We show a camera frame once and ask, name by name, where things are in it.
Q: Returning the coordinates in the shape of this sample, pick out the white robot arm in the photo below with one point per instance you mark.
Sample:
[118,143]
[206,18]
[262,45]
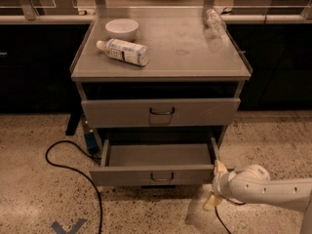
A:
[253,185]

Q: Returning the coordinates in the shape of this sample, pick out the grey drawer cabinet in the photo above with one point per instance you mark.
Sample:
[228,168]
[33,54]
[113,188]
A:
[185,61]

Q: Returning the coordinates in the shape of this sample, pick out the grey top drawer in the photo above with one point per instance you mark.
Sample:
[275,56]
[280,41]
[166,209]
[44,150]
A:
[181,112]

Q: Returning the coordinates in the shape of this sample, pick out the white labelled plastic bottle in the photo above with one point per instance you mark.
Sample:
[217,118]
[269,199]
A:
[124,51]

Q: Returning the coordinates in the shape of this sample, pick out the clear plastic bottle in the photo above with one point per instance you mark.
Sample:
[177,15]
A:
[215,22]

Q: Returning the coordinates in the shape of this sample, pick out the grey drawer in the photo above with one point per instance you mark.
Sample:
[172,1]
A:
[156,164]
[181,112]

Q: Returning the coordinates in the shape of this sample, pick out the white bowl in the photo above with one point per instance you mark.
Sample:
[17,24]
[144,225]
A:
[124,29]

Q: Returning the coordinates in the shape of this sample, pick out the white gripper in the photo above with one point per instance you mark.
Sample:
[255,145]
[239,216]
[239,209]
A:
[219,183]

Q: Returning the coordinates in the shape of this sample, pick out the blue power box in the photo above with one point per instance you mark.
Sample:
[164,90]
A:
[91,142]

